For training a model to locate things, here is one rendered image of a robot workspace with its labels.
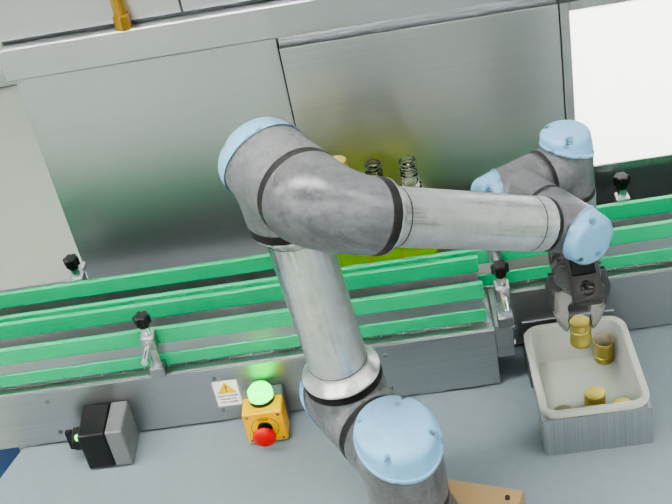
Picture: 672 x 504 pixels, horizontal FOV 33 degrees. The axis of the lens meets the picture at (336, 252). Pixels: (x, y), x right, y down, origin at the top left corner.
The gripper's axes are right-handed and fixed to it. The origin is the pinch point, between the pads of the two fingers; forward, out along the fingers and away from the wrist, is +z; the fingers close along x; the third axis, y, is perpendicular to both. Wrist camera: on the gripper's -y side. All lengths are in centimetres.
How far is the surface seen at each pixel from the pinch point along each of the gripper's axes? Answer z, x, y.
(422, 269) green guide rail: -3.7, 24.2, 15.6
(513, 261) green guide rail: -0.8, 8.5, 18.3
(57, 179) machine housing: -20, 89, 35
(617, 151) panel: -9.6, -12.7, 35.0
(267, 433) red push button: 11, 53, -4
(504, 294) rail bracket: -4.1, 11.2, 5.3
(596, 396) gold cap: 10.6, -1.2, -5.5
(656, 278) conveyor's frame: 5.8, -15.5, 16.8
